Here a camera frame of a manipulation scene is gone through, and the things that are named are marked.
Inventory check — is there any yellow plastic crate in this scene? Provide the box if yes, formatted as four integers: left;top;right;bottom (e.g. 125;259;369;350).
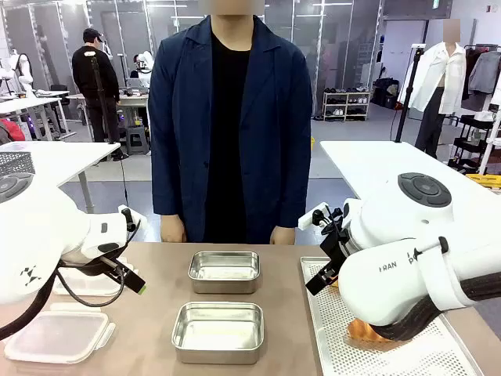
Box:
465;172;501;193

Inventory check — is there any man in black clothes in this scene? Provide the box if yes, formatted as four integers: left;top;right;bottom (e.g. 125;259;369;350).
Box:
71;27;121;144

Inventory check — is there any large plain white table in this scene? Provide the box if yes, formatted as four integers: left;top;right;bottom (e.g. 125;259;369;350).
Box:
319;139;501;255

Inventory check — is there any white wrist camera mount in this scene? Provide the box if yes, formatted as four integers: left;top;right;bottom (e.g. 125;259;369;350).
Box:
297;201;332;231
117;204;148;233

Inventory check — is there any white shoe rack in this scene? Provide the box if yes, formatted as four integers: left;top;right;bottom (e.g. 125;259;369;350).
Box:
321;90;373;123

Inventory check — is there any grey plastic stool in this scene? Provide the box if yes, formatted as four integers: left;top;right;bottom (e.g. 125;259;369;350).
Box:
124;126;150;156

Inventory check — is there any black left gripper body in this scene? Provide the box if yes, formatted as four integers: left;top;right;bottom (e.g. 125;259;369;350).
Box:
98;253;133;281

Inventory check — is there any grey hanging garment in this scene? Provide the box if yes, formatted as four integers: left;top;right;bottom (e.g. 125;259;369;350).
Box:
467;50;501;96

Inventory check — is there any black braided cable sleeve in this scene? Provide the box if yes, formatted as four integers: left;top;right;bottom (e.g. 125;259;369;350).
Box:
370;269;501;342
0;273;59;342

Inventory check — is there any red bag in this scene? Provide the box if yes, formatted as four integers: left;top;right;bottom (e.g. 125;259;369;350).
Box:
0;118;27;143

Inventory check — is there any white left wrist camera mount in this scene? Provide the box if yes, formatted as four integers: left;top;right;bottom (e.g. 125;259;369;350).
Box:
117;204;148;233

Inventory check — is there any white background robot with camera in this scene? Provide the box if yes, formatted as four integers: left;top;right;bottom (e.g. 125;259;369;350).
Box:
130;49;154;89

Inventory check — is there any black rolling cart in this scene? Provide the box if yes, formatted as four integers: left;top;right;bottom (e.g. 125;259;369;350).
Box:
449;112;501;174

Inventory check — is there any white table with mesh basket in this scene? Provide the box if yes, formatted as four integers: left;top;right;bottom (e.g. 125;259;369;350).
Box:
0;140;121;215

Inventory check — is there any thin black cable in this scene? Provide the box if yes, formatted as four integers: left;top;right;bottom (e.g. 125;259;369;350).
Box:
54;268;129;309

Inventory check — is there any black bag on floor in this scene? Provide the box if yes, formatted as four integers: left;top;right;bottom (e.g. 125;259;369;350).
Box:
371;77;401;110

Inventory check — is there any person's left forearm navy sleeve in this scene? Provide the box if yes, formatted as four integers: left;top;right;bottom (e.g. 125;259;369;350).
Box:
272;152;312;230

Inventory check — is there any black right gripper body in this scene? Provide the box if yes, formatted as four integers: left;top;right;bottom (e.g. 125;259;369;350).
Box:
319;224;354;272

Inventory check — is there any grey metal mesh basket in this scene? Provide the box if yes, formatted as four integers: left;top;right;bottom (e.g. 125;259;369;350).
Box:
0;151;37;179

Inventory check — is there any person's right forearm navy sleeve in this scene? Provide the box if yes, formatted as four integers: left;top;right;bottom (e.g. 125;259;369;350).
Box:
150;144;186;220

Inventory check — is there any white background desk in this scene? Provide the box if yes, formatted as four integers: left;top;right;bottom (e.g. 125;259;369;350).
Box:
0;90;77;142

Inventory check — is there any perforated metal baking tray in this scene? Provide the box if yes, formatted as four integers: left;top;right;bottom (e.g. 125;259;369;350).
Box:
300;255;486;376

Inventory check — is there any person's left hand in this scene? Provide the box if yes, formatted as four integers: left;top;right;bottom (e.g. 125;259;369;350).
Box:
269;225;297;247

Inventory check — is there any stainless steel rectangular container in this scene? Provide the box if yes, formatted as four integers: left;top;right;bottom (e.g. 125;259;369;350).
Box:
171;301;265;366
188;250;261;295

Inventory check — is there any mannequin in white shirt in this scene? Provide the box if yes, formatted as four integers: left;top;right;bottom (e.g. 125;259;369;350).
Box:
396;18;468;160

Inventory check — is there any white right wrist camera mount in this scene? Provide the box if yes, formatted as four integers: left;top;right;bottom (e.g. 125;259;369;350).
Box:
297;201;332;231

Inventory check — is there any person in navy jacket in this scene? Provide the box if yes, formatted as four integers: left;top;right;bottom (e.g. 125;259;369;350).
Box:
147;14;313;246

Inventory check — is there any person's right hand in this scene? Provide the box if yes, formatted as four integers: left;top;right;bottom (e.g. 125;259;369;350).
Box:
160;214;188;244

